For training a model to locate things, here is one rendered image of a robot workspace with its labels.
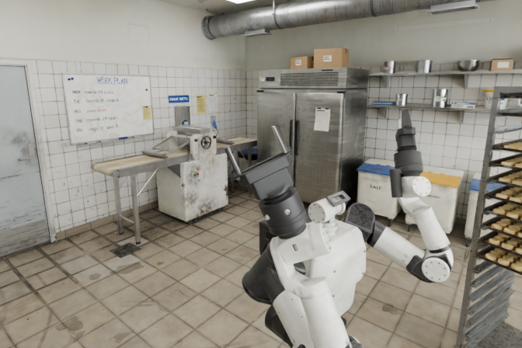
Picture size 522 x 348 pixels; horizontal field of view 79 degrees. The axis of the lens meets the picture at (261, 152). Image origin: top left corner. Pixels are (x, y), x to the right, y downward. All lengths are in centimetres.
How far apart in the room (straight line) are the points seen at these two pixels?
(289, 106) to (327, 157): 90
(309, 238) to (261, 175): 17
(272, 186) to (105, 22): 416
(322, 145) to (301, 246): 370
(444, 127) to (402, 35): 135
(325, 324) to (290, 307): 14
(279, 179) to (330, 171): 373
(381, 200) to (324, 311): 383
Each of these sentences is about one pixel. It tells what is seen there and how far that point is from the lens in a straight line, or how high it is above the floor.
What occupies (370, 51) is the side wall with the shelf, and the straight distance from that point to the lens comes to 505.
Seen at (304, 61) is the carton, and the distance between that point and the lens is 468.
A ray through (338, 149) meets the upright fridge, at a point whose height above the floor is 101.
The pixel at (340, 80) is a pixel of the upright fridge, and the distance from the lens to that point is 424.
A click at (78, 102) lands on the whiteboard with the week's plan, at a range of 440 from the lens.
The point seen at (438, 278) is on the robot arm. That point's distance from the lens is 120.
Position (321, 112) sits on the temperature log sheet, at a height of 148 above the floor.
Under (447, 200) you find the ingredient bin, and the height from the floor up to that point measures 52.
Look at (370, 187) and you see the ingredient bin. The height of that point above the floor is 49.
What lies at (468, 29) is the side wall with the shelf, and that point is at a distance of 480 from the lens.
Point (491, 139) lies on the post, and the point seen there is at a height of 154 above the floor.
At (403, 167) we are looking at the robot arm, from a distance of 116.
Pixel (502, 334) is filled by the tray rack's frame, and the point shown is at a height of 15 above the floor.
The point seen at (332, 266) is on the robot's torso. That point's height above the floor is 132.
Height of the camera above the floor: 182
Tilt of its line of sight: 12 degrees down
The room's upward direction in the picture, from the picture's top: straight up
